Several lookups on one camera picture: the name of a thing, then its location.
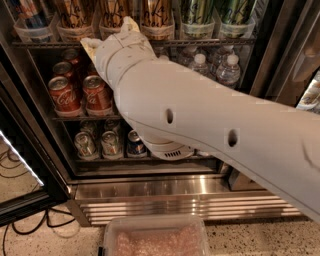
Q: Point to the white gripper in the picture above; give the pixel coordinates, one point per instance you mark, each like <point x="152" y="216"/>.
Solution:
<point x="124" y="48"/>

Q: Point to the orange lacroix can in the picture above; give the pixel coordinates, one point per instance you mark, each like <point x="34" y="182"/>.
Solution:
<point x="156" y="19"/>
<point x="112" y="14"/>
<point x="76" y="17"/>

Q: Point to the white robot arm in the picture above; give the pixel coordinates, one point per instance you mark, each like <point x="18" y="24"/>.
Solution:
<point x="170" y="105"/>

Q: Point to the back left Coca-Cola can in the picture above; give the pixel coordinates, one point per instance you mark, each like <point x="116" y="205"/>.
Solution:
<point x="73" y="56"/>

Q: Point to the second row left Coca-Cola can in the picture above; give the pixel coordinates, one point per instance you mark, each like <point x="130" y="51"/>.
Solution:
<point x="65" y="69"/>

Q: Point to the front middle Coca-Cola can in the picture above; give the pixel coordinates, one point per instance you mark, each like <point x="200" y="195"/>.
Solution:
<point x="98" y="95"/>

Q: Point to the front left Coca-Cola can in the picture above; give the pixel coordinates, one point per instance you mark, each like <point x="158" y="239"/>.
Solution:
<point x="63" y="94"/>

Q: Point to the blue can top shelf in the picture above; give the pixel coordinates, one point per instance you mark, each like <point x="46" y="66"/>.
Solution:
<point x="34" y="17"/>

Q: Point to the green LaCroix can left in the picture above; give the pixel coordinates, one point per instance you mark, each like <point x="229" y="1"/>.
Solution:
<point x="197" y="18"/>

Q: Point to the green lacroix can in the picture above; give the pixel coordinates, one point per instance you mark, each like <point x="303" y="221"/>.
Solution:
<point x="235" y="16"/>
<point x="197" y="18"/>

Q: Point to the silver soda can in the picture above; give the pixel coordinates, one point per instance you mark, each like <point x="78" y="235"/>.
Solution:
<point x="111" y="147"/>
<point x="85" y="146"/>

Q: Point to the left blue Pepsi can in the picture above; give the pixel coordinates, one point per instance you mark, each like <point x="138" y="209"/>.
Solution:
<point x="135" y="146"/>

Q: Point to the front left silver soda can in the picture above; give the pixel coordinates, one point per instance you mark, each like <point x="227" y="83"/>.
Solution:
<point x="85" y="146"/>

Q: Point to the green LaCroix can right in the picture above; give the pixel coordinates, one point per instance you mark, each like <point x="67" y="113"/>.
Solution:
<point x="235" y="16"/>

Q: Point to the open glass fridge door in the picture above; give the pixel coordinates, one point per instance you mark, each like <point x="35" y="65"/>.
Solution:
<point x="27" y="185"/>

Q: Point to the stainless steel fridge base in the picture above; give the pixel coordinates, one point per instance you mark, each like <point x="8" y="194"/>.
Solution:
<point x="95" y="203"/>

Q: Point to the front middle water bottle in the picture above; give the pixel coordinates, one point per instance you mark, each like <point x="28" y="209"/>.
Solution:
<point x="199" y="65"/>

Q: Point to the water bottle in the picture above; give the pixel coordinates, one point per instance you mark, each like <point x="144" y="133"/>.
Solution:
<point x="228" y="73"/>
<point x="199" y="65"/>

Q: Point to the front right water bottle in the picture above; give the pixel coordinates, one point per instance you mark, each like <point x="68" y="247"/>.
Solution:
<point x="228" y="73"/>

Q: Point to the clear plastic storage bin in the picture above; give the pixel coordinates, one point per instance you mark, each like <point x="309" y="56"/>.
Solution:
<point x="156" y="235"/>

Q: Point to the top wire shelf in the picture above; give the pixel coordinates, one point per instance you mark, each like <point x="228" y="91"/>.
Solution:
<point x="164" y="43"/>

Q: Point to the wire shelf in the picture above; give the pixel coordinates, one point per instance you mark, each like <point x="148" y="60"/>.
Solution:
<point x="87" y="118"/>
<point x="164" y="43"/>

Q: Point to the middle wire shelf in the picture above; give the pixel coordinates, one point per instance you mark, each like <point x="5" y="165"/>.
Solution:
<point x="87" y="118"/>

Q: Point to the right fridge door frame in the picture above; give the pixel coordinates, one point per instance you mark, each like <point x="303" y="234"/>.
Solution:
<point x="285" y="56"/>

